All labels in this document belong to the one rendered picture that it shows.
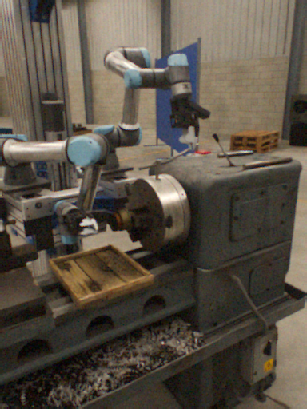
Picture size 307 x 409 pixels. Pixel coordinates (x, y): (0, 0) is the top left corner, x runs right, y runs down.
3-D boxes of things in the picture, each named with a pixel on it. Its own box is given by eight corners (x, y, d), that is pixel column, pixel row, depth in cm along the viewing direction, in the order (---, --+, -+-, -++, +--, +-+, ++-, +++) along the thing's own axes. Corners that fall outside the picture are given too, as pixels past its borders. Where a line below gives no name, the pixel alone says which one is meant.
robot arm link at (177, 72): (180, 60, 143) (190, 52, 135) (184, 87, 144) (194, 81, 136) (162, 60, 140) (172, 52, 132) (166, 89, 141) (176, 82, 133)
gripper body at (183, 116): (171, 130, 141) (166, 99, 139) (188, 129, 145) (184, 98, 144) (182, 126, 134) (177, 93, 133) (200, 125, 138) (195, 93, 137)
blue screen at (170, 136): (143, 145, 1030) (141, 58, 957) (169, 144, 1042) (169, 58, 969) (175, 180, 644) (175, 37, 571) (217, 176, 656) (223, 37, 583)
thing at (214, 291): (224, 332, 240) (229, 212, 213) (283, 379, 201) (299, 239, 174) (148, 370, 210) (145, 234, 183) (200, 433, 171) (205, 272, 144)
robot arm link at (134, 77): (95, 43, 171) (130, 65, 134) (117, 44, 176) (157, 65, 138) (95, 69, 178) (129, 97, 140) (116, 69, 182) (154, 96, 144)
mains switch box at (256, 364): (261, 384, 198) (273, 250, 173) (286, 406, 185) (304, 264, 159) (214, 413, 181) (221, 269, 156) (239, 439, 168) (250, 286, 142)
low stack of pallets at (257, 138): (249, 144, 1005) (250, 129, 991) (279, 148, 953) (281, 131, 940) (228, 151, 913) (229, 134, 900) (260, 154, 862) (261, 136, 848)
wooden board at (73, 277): (113, 250, 165) (112, 243, 164) (153, 283, 136) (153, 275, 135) (49, 268, 150) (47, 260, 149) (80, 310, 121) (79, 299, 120)
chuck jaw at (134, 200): (145, 208, 152) (137, 184, 154) (150, 204, 148) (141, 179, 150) (123, 213, 146) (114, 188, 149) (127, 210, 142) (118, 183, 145)
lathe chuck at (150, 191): (141, 225, 171) (145, 164, 157) (179, 260, 148) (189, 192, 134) (125, 229, 166) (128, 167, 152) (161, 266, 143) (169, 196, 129)
